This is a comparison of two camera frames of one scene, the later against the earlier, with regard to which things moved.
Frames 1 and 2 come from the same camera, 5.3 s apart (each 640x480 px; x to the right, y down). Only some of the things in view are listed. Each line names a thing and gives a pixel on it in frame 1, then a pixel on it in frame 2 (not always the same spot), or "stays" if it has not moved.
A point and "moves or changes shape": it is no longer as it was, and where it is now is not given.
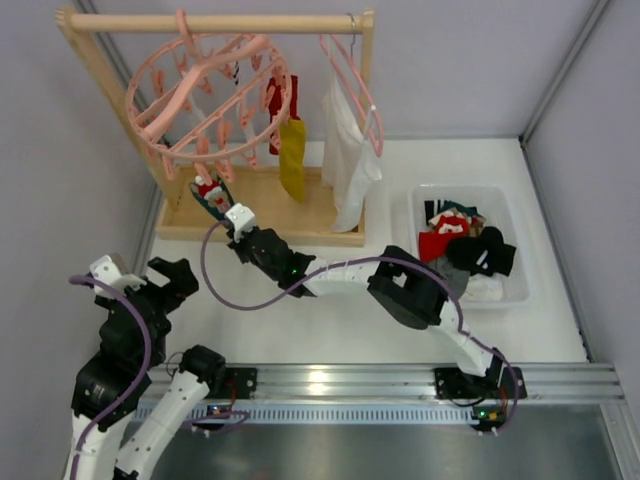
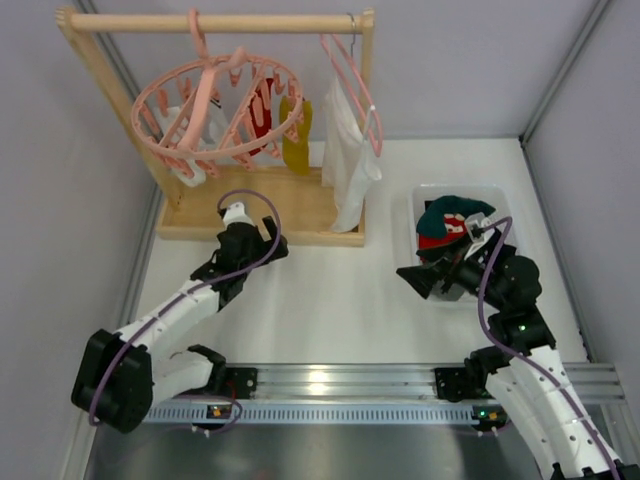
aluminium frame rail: (400, 394) stays
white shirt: (349, 161) stays
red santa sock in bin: (433, 245) stays
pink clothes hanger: (378, 149) stays
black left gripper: (151, 288) → (257, 242)
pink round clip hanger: (202, 101) moves or changes shape
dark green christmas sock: (213, 196) → (431, 220)
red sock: (275, 99) → (267, 118)
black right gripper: (240, 242) → (439, 275)
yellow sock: (292, 155) → (296, 153)
